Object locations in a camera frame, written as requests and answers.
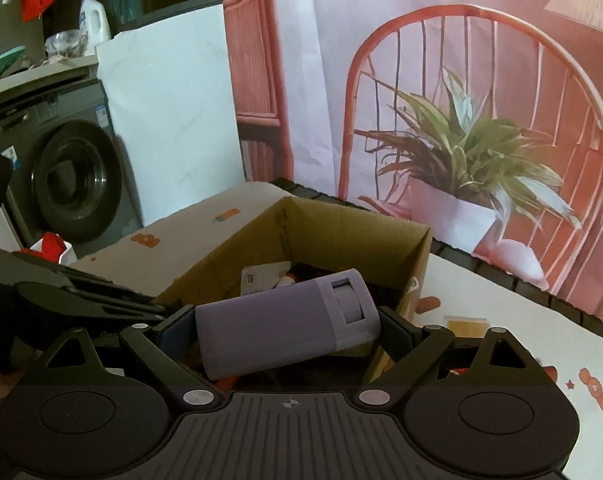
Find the printed white table cover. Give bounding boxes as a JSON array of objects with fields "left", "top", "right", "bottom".
[{"left": 68, "top": 180, "right": 603, "bottom": 478}]

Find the grey washing machine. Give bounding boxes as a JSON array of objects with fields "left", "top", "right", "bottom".
[{"left": 0, "top": 55, "right": 144, "bottom": 261}]

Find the green flat board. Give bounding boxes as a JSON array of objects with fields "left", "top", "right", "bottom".
[{"left": 0, "top": 46, "right": 28, "bottom": 82}]

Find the clear plastic bag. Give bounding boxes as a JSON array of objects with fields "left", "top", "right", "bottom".
[{"left": 45, "top": 30, "right": 82, "bottom": 58}]

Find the purple plastic case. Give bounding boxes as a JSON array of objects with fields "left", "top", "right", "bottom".
[{"left": 195, "top": 269, "right": 381, "bottom": 381}]

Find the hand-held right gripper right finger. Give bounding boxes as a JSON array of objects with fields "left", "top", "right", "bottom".
[{"left": 354, "top": 306, "right": 543, "bottom": 407}]

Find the small white box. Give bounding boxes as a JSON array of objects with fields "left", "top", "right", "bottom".
[{"left": 241, "top": 261, "right": 293, "bottom": 295}]

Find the red fuzzy cloth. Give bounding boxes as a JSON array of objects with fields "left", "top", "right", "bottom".
[{"left": 20, "top": 233, "right": 68, "bottom": 264}]

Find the white detergent bottle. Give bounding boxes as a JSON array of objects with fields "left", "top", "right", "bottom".
[{"left": 78, "top": 0, "right": 112, "bottom": 56}]

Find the wall poster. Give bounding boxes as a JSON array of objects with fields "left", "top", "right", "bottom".
[{"left": 220, "top": 0, "right": 603, "bottom": 328}]

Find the cardboard box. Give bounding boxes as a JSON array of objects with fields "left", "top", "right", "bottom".
[{"left": 154, "top": 196, "right": 432, "bottom": 386}]

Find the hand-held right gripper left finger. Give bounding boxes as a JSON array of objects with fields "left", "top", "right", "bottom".
[{"left": 35, "top": 304, "right": 230, "bottom": 411}]

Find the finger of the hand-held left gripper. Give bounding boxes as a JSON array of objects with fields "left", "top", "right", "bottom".
[
  {"left": 51, "top": 264, "right": 157, "bottom": 306},
  {"left": 16, "top": 281, "right": 167, "bottom": 322}
]

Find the white marble-look board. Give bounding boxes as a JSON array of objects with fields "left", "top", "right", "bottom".
[{"left": 96, "top": 4, "right": 247, "bottom": 233}]

